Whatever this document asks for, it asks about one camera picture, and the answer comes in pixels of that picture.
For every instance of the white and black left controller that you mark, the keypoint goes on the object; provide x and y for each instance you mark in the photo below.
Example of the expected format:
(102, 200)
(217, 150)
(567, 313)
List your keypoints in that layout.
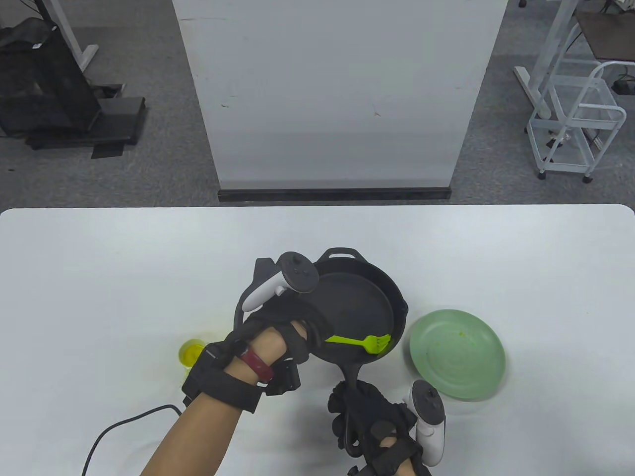
(295, 275)

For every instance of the white partition board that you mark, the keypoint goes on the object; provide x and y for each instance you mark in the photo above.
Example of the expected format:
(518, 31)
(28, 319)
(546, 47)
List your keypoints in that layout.
(337, 99)

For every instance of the white desk leg frame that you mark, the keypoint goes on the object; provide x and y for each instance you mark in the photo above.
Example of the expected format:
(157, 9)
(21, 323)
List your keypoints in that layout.
(67, 29)
(555, 44)

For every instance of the black partition base bar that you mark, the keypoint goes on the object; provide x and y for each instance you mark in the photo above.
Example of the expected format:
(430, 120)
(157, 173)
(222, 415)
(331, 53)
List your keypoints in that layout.
(337, 195)

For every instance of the red wristband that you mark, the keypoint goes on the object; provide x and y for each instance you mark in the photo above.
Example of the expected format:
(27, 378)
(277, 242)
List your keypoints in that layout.
(258, 366)

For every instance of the black cast iron frying pan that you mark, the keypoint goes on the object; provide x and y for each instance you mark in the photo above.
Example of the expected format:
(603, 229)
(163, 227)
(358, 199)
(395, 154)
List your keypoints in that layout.
(359, 302)

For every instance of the white and black controller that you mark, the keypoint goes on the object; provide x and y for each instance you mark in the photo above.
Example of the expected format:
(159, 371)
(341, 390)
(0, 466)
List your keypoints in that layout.
(429, 439)
(295, 275)

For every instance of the person's left hand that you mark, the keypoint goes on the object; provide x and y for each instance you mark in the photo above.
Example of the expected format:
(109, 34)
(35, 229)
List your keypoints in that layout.
(292, 320)

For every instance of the person's right hand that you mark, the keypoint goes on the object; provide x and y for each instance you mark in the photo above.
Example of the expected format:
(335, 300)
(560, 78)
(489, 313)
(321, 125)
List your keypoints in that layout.
(377, 411)

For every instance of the green silicone brush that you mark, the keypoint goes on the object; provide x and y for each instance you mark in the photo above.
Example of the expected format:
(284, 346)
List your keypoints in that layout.
(372, 343)

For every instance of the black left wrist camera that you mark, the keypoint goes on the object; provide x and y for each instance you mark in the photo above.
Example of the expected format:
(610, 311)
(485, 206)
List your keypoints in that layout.
(285, 379)

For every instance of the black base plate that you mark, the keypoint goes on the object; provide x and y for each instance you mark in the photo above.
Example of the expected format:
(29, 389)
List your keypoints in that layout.
(119, 114)

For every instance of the small green cup of oil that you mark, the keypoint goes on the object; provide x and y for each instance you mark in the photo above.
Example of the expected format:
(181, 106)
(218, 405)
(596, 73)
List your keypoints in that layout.
(189, 353)

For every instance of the black power adapter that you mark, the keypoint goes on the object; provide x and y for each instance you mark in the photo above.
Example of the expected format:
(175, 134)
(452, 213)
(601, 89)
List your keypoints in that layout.
(622, 87)

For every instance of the person's right forearm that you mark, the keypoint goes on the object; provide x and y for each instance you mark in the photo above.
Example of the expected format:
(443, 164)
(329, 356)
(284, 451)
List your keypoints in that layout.
(394, 463)

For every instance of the white and black right controller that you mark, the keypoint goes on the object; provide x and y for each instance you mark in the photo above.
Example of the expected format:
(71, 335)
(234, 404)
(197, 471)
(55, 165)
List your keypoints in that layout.
(429, 439)

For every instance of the green round plate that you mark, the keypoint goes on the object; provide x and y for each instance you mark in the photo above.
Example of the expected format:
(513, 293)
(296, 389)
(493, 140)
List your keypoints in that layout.
(456, 354)

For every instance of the brown tabletop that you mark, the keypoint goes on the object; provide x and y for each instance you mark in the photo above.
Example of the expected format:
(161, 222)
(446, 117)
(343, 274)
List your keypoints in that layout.
(610, 34)

